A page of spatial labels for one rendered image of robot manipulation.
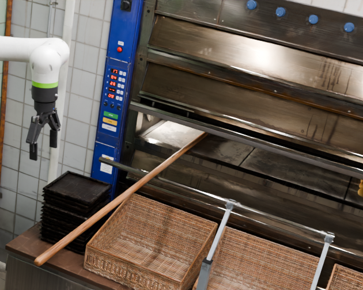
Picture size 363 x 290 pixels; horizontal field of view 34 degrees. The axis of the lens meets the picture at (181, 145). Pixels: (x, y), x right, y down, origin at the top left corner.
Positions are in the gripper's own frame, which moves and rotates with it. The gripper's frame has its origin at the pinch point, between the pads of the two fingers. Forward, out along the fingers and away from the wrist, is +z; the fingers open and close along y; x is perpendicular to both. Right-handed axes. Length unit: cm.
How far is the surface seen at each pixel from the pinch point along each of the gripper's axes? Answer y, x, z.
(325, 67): -111, 86, -25
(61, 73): -111, -58, 8
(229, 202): -70, 59, 38
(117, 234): -94, -8, 90
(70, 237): 5.7, 15.7, 30.2
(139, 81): -112, -10, 2
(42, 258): 23.2, 14.6, 29.5
